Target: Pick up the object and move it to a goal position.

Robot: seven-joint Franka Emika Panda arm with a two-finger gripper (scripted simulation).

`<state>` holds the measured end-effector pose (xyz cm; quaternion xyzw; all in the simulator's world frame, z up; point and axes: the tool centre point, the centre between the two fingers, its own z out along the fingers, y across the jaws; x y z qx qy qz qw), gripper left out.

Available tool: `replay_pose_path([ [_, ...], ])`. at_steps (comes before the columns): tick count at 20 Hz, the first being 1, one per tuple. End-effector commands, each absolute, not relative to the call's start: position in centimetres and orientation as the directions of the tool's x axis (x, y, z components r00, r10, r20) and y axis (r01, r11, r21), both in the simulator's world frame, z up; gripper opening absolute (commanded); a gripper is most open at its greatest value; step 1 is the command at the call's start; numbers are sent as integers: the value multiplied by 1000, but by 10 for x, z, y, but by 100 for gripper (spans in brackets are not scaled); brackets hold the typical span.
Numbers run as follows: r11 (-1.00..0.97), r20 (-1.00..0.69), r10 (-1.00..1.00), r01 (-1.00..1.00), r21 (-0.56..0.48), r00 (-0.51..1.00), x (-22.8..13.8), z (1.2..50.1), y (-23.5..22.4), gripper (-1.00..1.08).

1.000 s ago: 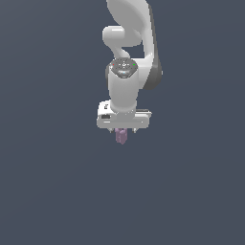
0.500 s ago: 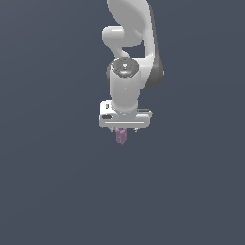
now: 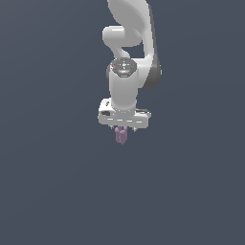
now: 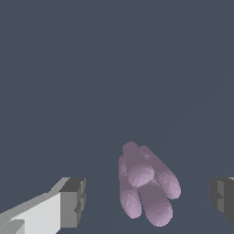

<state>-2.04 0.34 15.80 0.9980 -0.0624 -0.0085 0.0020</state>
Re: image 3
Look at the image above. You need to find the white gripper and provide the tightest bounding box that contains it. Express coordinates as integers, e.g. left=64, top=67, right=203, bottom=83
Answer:
left=97, top=98, right=152, bottom=133

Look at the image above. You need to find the small purple block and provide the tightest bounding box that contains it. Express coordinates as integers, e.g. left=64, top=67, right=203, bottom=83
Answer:
left=114, top=125, right=129, bottom=145

